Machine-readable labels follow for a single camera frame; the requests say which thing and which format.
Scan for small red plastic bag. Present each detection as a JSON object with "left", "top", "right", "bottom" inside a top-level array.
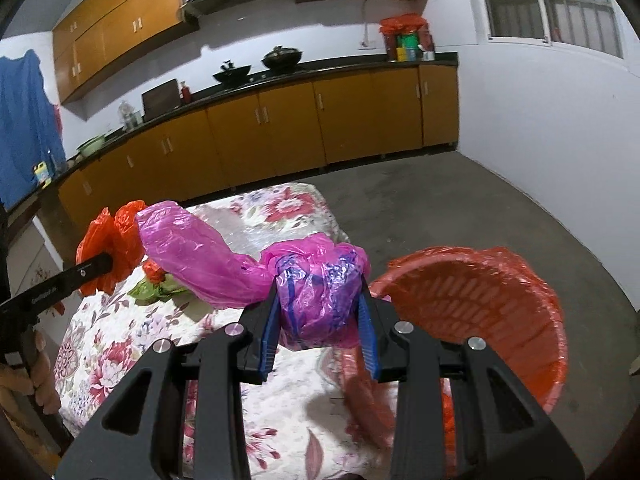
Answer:
[{"left": 76, "top": 200, "right": 146, "bottom": 297}]

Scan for olive green plastic bag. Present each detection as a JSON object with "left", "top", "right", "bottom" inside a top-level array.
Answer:
[{"left": 128, "top": 274, "right": 190, "bottom": 306}]

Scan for purple pink plastic bag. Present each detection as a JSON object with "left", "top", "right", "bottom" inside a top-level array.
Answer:
[{"left": 136, "top": 202, "right": 370, "bottom": 350}]

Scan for orange lower kitchen cabinets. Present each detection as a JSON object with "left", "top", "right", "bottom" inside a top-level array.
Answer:
[{"left": 58, "top": 63, "right": 459, "bottom": 230}]

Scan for person's left hand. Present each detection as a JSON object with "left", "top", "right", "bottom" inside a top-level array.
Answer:
[{"left": 0, "top": 330, "right": 61, "bottom": 415}]

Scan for red plastic bag middle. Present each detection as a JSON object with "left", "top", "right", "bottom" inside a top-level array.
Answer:
[{"left": 142, "top": 258, "right": 166, "bottom": 285}]

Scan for yellow blue container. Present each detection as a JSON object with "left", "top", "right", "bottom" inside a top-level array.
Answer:
[{"left": 32, "top": 162, "right": 52, "bottom": 186}]

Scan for red plastic basket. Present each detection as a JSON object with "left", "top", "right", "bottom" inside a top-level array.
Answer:
[{"left": 343, "top": 247, "right": 568, "bottom": 478}]

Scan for floral tablecloth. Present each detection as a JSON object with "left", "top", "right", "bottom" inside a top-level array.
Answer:
[{"left": 54, "top": 182, "right": 390, "bottom": 479}]

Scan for blue hanging cloth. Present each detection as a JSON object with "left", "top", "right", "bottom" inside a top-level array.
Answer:
[{"left": 0, "top": 49, "right": 66, "bottom": 209}]

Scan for green pot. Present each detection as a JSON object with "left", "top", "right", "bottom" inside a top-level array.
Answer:
[{"left": 77, "top": 134, "right": 106, "bottom": 158}]

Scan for glass jar on counter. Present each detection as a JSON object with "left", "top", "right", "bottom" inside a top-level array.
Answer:
[{"left": 118, "top": 101, "right": 143, "bottom": 131}]

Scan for dark cutting board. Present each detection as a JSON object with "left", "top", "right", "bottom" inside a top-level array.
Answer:
[{"left": 142, "top": 79, "right": 181, "bottom": 122}]

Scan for red bottle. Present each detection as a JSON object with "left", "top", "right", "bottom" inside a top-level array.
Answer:
[{"left": 180, "top": 81, "right": 192, "bottom": 104}]

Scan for black wok left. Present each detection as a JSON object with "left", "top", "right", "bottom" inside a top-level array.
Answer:
[{"left": 213, "top": 60, "right": 252, "bottom": 88}]

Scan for black wok with lid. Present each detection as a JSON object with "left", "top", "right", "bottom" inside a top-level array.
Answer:
[{"left": 262, "top": 46, "right": 303, "bottom": 74}]

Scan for red bag on counter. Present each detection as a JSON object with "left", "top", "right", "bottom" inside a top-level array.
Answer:
[{"left": 380, "top": 13, "right": 435, "bottom": 62}]

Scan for window with bars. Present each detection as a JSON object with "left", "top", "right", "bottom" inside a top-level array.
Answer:
[{"left": 484, "top": 0, "right": 623, "bottom": 58}]

